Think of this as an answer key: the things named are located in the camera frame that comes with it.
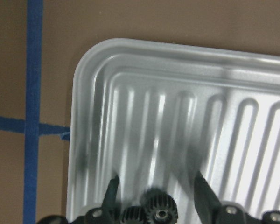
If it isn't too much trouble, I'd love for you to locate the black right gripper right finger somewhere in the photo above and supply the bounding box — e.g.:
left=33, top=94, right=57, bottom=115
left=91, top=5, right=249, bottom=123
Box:
left=194, top=171, right=222, bottom=224

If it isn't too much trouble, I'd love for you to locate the small black gear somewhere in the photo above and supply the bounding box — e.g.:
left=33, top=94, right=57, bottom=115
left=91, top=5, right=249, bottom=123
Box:
left=120, top=206, right=146, bottom=224

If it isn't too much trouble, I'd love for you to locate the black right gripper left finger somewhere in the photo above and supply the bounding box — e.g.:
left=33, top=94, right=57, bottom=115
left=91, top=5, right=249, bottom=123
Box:
left=102, top=175, right=119, bottom=210

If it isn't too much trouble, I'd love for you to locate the grey metal tray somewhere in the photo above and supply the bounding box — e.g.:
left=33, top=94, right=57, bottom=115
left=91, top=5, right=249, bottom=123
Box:
left=66, top=39, right=280, bottom=224

